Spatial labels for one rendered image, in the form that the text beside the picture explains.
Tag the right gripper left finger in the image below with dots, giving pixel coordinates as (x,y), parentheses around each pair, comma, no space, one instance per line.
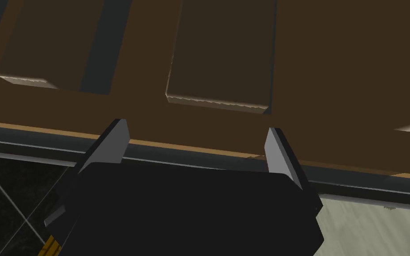
(110,145)

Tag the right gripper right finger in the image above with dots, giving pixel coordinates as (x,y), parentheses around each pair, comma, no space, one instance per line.
(279,156)

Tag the brown panelled door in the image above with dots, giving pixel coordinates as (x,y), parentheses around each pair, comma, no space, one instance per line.
(333,71)

